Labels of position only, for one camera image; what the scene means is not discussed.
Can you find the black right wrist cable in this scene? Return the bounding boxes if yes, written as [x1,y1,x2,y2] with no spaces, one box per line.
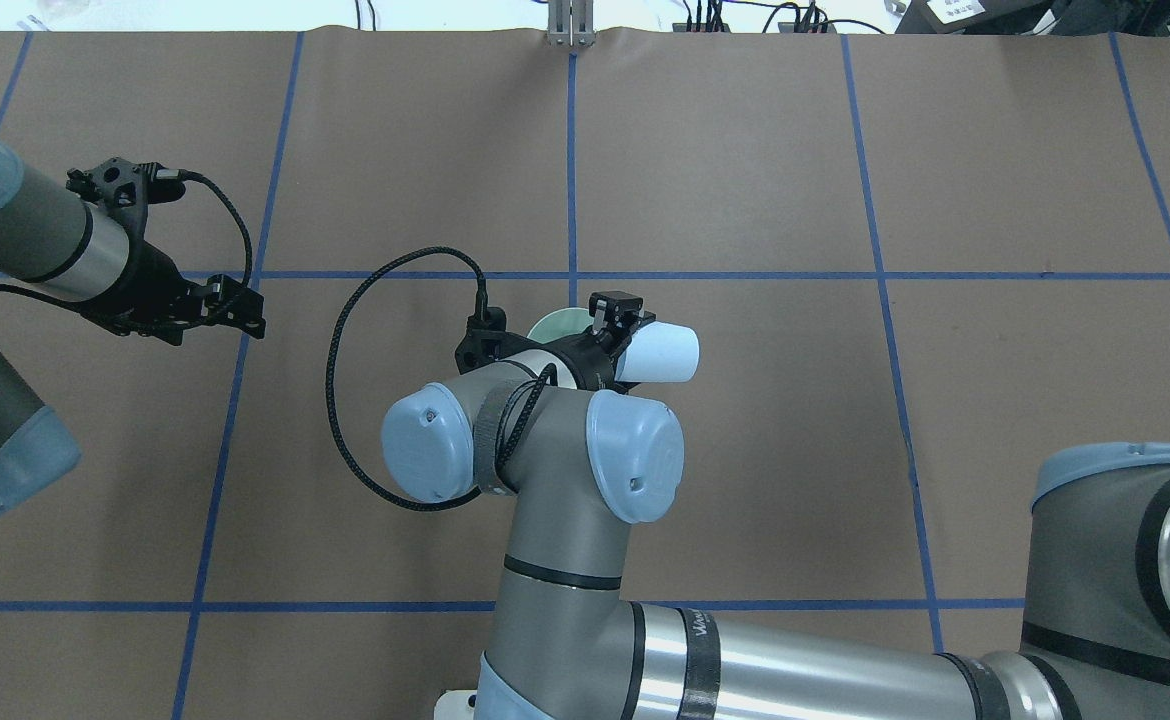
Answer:
[324,246,558,513]

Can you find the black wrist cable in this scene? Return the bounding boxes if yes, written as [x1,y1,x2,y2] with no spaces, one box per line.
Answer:
[324,246,558,513]
[0,169,254,301]

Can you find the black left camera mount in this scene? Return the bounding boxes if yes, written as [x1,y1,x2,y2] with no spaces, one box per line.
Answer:
[66,158,186,208]

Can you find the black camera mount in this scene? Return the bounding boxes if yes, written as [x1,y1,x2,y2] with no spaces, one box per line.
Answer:
[66,158,186,208]
[454,306,541,373]

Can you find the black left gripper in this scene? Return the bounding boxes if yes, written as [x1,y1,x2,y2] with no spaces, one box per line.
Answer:
[85,242,268,347]

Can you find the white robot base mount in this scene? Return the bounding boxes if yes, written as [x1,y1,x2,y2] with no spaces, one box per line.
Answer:
[431,690,477,720]

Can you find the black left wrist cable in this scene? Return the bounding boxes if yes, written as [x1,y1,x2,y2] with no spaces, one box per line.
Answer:
[0,169,254,301]

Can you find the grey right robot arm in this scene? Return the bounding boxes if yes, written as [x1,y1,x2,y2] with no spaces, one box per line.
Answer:
[381,281,1170,719]

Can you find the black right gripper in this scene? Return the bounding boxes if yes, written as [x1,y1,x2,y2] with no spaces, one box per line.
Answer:
[545,292,658,395]

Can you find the light blue plastic cup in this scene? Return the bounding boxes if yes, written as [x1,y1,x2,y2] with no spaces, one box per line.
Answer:
[614,322,701,383]

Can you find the aluminium profile post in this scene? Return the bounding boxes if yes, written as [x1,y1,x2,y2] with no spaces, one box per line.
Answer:
[544,0,597,49]

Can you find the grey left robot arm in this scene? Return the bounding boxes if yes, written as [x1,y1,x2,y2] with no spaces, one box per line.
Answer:
[0,140,268,516]

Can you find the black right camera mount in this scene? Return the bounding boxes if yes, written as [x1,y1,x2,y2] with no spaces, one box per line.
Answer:
[454,306,541,373]

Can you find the mint green bowl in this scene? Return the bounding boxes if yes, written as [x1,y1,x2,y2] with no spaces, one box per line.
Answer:
[527,307,593,345]

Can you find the background cables and devices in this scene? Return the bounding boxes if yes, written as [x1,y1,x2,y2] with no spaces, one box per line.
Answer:
[670,0,1170,37]

